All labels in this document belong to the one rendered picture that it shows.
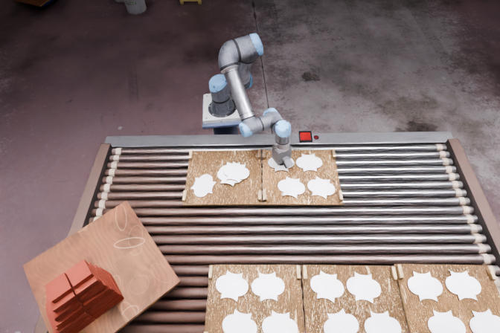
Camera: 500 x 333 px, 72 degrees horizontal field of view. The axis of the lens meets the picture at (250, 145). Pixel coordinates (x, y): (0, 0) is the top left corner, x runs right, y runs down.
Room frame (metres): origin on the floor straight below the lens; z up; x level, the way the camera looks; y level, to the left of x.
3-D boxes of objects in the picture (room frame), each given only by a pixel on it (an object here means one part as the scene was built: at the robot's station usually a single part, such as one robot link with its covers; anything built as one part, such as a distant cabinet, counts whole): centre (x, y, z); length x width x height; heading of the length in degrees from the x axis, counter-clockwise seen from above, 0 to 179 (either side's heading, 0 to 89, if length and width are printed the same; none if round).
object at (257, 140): (1.29, -0.16, 0.89); 2.08 x 0.08 x 0.06; 87
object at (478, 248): (0.62, -0.12, 0.90); 1.95 x 0.05 x 0.05; 87
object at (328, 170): (1.01, -0.26, 0.93); 0.41 x 0.35 x 0.02; 87
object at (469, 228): (0.72, -0.13, 0.90); 1.95 x 0.05 x 0.05; 87
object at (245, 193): (1.03, 0.15, 0.93); 0.41 x 0.35 x 0.02; 87
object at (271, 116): (1.18, -0.11, 1.20); 0.11 x 0.11 x 0.08; 21
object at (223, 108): (1.60, 0.17, 0.95); 0.15 x 0.15 x 0.10
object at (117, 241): (0.50, 0.67, 1.03); 0.50 x 0.50 x 0.02; 37
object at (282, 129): (1.10, -0.17, 1.20); 0.09 x 0.08 x 0.11; 21
